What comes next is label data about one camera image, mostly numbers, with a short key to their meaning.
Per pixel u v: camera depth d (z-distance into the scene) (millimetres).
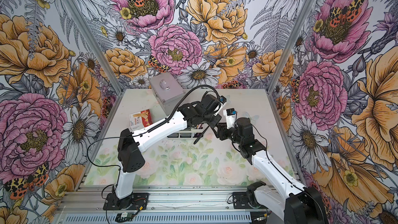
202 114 610
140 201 747
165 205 748
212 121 713
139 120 994
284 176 463
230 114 704
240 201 733
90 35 901
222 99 705
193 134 940
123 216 728
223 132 705
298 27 866
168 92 1001
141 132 504
